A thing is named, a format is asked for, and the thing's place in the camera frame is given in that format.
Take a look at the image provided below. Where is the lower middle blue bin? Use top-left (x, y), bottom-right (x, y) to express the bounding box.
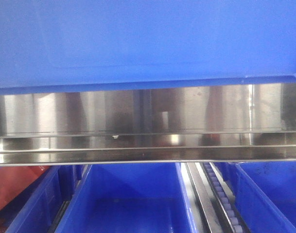
top-left (56, 163), bottom-right (197, 233)

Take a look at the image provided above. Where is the white roller track rail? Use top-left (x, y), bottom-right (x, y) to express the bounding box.
top-left (201, 163), bottom-right (244, 233)

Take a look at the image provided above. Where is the dark metal divider rail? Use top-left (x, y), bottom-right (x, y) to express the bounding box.
top-left (186, 163), bottom-right (224, 233)

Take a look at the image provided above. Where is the large blue plastic bin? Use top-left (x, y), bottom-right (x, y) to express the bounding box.
top-left (0, 0), bottom-right (296, 95)

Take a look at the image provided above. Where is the red cardboard box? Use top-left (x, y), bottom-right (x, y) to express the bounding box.
top-left (0, 166), bottom-right (49, 210)

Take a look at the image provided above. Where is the lower left blue bin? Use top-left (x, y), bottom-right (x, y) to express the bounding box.
top-left (0, 165), bottom-right (87, 233)

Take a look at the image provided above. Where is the lower right blue bin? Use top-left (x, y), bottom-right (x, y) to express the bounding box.
top-left (215, 161), bottom-right (296, 233)

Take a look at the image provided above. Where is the stainless steel shelf beam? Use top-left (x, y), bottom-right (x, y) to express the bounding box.
top-left (0, 83), bottom-right (296, 166)

